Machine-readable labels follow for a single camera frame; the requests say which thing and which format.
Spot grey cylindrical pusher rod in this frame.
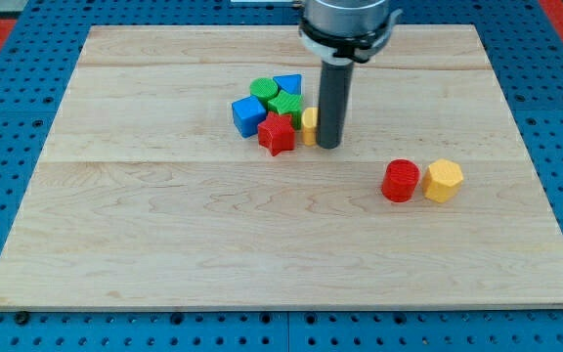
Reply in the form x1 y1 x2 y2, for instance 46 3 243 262
317 62 354 149

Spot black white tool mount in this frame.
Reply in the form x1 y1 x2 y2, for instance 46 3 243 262
299 9 403 65

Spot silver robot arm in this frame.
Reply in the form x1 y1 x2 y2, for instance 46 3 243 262
299 0 403 149

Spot yellow heart block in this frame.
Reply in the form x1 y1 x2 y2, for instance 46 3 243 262
301 107 318 146

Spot yellow hexagon block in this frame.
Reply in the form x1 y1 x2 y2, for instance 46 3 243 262
421 158 464 203

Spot blue triangle block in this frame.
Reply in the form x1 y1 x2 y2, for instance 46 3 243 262
273 74 302 95

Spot green star block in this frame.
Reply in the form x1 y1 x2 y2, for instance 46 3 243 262
267 90 303 130

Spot green cylinder block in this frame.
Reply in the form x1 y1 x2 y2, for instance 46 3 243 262
249 77 279 106

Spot red star block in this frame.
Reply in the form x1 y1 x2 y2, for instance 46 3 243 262
257 111 295 156

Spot blue cube block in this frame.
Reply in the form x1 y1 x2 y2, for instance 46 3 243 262
232 96 267 138

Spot red cylinder block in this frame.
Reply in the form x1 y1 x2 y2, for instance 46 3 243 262
381 159 420 202

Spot wooden board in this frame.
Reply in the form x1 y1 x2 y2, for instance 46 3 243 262
0 24 563 312

